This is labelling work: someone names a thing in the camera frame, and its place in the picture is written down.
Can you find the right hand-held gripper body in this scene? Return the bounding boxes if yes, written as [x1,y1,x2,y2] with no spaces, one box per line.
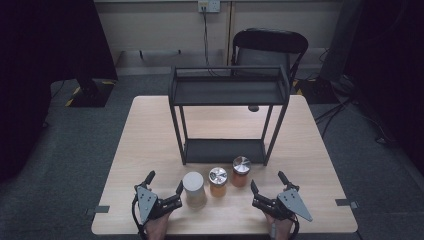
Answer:
[252,188,314,223]

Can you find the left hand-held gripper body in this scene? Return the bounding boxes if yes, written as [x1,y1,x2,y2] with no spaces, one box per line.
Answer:
[133,185,184,225]

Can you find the tall jar with white lid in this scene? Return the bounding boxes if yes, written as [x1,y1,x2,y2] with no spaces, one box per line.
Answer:
[182,171,208,208]

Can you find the dark orange jar silver lid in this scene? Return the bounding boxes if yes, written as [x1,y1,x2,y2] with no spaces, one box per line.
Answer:
[231,155,252,188]

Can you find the small jar with silver lid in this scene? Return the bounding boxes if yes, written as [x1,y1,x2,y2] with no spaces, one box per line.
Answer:
[208,166,229,198]

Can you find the black metal shelf rack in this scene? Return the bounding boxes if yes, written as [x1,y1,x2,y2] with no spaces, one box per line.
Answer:
[168,64,292,167]

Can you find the person's right hand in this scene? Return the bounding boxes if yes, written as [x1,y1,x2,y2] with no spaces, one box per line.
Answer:
[264,213,296,240]

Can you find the person's left hand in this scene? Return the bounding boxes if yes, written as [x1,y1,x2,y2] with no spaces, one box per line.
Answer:
[144,211,173,240]

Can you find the grey tape strip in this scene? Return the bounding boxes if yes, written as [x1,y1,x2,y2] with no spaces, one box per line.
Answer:
[334,198,360,210]
[84,205,111,216]

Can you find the black floor plate yellow tape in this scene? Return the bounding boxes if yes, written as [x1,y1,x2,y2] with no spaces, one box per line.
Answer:
[293,78,341,104]

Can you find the black stand base yellow tape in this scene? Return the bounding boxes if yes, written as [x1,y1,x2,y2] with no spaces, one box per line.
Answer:
[64,78,118,108]

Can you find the black folding chair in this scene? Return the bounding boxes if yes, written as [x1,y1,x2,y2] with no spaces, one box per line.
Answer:
[231,28,309,88]

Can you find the grey upright panel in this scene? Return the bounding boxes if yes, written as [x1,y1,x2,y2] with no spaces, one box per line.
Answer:
[319,0,364,83]

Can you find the dark curtain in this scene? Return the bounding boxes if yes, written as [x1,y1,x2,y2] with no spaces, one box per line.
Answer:
[0,0,118,183]
[343,0,424,174]

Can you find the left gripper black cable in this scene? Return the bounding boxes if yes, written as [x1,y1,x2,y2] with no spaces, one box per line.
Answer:
[131,194,148,240]

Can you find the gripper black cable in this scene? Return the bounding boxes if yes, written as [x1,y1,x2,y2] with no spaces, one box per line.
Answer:
[131,194,148,240]
[288,214,300,240]

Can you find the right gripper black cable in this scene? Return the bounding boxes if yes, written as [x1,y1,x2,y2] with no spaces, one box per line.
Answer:
[288,214,300,240]

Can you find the black floor cables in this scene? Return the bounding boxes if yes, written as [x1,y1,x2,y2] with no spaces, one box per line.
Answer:
[314,96,388,144]

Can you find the black wall outlet cable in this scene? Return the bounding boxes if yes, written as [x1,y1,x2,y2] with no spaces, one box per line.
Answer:
[201,5,221,76]

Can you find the white wall power outlet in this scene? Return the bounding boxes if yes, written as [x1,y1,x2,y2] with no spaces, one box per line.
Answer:
[197,0,221,14]

